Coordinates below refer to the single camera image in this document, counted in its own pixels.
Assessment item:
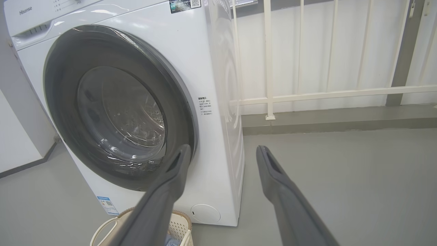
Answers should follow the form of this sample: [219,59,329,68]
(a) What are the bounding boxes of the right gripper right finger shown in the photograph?
[256,145,339,246]

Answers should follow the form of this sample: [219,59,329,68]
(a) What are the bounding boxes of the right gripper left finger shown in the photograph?
[109,144,192,246]

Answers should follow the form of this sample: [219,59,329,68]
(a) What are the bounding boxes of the dark grey round washer door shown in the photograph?
[43,25,198,192]

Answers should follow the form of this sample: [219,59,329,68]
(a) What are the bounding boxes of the cream perforated laundry basket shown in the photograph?
[90,207,194,246]

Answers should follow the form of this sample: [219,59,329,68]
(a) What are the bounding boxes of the white front-load washing machine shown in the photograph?
[3,0,245,227]

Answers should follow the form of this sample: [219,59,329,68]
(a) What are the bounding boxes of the round white filter cover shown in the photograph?
[191,204,221,224]

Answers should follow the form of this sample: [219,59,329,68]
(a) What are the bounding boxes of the white metal railing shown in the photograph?
[229,0,437,121]

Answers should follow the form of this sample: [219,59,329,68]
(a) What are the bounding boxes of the grey vertical wall post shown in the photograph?
[386,0,425,106]

